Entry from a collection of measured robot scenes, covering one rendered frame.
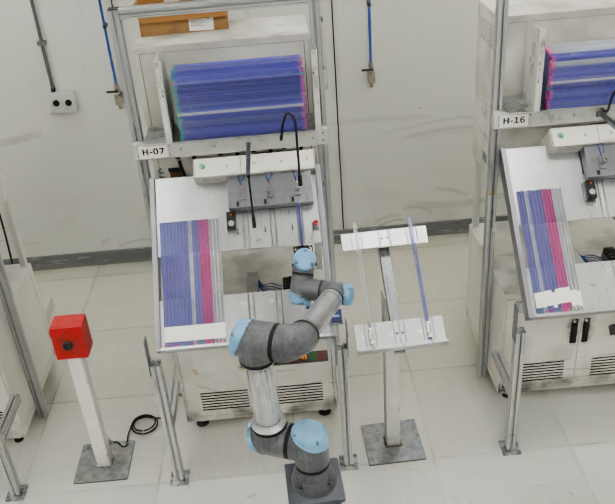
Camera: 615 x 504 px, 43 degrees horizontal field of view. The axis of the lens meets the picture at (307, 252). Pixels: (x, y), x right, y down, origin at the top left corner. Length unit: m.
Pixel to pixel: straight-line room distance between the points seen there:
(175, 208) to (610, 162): 1.77
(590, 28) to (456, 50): 1.41
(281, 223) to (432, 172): 1.97
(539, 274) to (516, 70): 0.84
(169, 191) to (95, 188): 1.77
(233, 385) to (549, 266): 1.47
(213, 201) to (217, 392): 0.92
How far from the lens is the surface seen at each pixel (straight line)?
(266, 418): 2.50
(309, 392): 3.60
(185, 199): 3.20
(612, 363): 3.85
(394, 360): 3.25
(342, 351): 3.09
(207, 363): 3.48
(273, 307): 3.04
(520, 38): 3.33
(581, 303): 3.20
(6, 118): 4.90
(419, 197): 4.98
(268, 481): 3.47
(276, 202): 3.09
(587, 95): 3.29
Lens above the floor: 2.52
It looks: 30 degrees down
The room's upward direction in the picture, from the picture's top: 5 degrees counter-clockwise
